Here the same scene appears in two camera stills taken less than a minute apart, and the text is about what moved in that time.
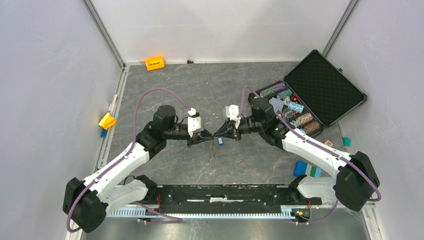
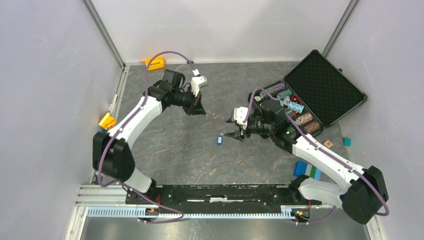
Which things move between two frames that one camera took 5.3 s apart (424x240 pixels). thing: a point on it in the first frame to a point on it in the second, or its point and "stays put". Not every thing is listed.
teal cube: [347, 141] stays put
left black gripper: [196, 139] to [195, 107]
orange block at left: [107, 121] stays put
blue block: [301, 168] stays put
